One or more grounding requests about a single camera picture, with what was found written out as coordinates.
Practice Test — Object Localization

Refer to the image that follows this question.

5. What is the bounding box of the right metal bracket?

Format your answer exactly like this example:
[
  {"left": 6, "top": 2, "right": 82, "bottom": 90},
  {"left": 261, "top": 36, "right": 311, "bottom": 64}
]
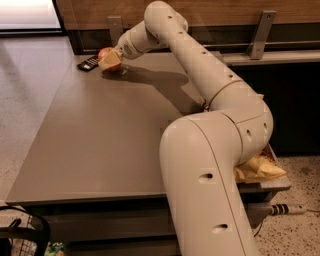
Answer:
[{"left": 247, "top": 10, "right": 276, "bottom": 60}]

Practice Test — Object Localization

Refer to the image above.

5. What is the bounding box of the sea salt chips bag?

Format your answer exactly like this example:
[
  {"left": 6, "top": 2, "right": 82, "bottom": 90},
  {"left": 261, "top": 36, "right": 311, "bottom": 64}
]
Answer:
[{"left": 234, "top": 145, "right": 286, "bottom": 184}]

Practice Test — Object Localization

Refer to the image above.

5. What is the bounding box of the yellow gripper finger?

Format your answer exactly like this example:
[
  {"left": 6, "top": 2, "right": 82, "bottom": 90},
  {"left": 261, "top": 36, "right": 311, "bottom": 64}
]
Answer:
[{"left": 98, "top": 48, "right": 124, "bottom": 72}]

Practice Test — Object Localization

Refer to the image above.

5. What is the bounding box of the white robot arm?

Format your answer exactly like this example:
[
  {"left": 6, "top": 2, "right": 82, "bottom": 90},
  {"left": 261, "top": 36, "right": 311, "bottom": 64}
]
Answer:
[{"left": 98, "top": 1, "right": 273, "bottom": 256}]

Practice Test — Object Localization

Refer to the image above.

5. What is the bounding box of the red apple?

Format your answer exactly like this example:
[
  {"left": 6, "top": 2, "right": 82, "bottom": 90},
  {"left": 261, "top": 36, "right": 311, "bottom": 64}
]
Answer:
[{"left": 97, "top": 46, "right": 122, "bottom": 73}]

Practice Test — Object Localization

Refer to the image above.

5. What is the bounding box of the striped cable plug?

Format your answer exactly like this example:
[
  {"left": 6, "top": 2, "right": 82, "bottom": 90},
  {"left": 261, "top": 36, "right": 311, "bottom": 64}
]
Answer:
[{"left": 270, "top": 204, "right": 307, "bottom": 216}]

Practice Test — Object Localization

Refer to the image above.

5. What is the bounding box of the black wire basket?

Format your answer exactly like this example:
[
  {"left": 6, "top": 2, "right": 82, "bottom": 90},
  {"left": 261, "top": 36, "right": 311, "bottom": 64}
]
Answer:
[{"left": 0, "top": 206, "right": 50, "bottom": 256}]

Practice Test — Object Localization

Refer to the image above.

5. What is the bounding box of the grey drawer cabinet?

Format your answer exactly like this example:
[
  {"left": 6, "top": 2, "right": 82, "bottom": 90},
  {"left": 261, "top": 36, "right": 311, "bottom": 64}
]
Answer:
[{"left": 24, "top": 191, "right": 278, "bottom": 256}]

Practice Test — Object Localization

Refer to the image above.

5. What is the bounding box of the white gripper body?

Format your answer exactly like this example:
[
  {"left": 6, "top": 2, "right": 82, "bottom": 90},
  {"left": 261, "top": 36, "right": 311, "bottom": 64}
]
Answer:
[{"left": 116, "top": 28, "right": 146, "bottom": 60}]

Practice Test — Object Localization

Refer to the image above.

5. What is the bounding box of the left metal bracket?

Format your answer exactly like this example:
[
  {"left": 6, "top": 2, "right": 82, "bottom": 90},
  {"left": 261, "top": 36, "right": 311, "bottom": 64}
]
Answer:
[{"left": 107, "top": 15, "right": 123, "bottom": 46}]

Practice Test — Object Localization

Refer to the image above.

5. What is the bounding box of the black rxbar chocolate bar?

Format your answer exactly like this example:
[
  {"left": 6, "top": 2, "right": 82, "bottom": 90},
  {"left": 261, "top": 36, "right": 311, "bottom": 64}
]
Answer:
[{"left": 77, "top": 55, "right": 98, "bottom": 72}]

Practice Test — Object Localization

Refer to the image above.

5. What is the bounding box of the metal bracket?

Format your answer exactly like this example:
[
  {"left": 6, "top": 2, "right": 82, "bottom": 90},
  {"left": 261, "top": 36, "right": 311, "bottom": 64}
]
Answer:
[
  {"left": 107, "top": 15, "right": 123, "bottom": 46},
  {"left": 247, "top": 10, "right": 276, "bottom": 60}
]

